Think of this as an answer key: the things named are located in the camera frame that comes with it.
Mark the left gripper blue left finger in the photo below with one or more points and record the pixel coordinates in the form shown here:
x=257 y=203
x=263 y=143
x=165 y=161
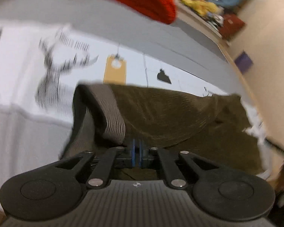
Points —
x=55 y=189

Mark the grey printed bed sheet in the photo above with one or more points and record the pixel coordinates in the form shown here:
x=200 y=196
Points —
x=85 y=63

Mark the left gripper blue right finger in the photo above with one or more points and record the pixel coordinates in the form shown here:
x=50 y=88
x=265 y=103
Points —
x=218 y=190

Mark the dark red cushion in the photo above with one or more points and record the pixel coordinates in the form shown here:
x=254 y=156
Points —
x=232 y=24

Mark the brown corduroy pants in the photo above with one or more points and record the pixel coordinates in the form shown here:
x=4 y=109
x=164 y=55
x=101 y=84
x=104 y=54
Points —
x=214 y=127

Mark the purple folder by wall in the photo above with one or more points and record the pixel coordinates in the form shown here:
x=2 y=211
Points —
x=243 y=62

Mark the yellow bear plush toy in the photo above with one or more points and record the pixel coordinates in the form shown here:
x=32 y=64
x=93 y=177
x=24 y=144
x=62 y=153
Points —
x=201 y=7

